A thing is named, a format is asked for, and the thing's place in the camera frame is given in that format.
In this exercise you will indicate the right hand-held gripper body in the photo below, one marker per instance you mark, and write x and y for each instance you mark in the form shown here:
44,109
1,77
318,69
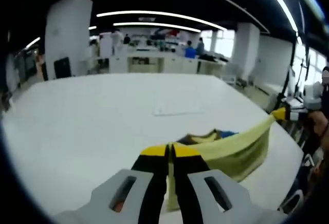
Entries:
314,96

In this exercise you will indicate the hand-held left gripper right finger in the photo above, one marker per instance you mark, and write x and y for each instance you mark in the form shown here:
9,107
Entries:
205,195

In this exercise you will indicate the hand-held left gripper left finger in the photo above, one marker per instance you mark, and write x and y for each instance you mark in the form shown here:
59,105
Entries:
128,195

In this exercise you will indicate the yellow grey blue garment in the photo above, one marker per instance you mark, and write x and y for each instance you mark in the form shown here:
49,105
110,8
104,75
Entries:
231,152

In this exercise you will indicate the person's right hand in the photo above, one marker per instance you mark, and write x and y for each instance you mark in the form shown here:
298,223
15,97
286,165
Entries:
316,122

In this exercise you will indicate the person's dark clothed body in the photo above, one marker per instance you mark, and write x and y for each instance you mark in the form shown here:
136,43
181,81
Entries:
326,93

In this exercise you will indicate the white square pillar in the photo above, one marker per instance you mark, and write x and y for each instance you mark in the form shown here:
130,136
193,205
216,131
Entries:
68,28
245,49

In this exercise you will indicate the dark clothes pile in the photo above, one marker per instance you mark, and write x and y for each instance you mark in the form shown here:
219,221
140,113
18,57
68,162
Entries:
213,58

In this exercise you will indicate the ceiling light strip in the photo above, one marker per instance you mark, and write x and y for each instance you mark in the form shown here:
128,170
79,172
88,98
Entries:
154,24
278,0
92,27
33,42
159,13

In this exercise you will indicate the white counter row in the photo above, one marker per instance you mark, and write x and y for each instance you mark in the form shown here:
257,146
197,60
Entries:
172,64

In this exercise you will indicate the black chair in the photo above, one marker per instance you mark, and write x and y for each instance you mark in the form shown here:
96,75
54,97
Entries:
44,71
62,67

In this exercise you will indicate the white tall cabinet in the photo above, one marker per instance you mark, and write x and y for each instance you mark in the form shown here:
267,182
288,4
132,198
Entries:
106,46

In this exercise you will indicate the ceiling air vent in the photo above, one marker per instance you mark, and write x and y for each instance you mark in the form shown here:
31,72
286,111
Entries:
146,18

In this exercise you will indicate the white chair frame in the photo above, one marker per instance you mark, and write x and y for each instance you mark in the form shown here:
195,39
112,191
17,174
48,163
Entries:
295,194

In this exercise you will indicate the red blue wall banner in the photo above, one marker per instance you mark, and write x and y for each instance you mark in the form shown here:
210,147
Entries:
164,32

